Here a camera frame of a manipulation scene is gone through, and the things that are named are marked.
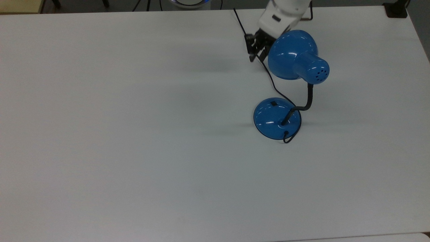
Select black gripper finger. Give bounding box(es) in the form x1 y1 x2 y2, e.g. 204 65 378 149
256 34 273 63
244 33 258 63

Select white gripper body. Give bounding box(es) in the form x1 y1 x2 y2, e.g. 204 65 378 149
258 7 300 39

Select blue gooseneck desk lamp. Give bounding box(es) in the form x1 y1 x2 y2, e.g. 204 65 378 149
253 30 330 141

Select black tripod legs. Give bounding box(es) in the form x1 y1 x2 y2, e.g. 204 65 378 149
132 0 164 12

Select black table clamp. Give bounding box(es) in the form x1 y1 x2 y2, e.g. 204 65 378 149
382 0 409 18

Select light wooden board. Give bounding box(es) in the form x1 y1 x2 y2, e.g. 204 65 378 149
0 0 46 15

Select thin black lamp power cable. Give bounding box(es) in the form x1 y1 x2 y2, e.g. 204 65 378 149
233 8 302 144

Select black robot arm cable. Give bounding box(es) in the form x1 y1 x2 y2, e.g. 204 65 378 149
301 0 314 21

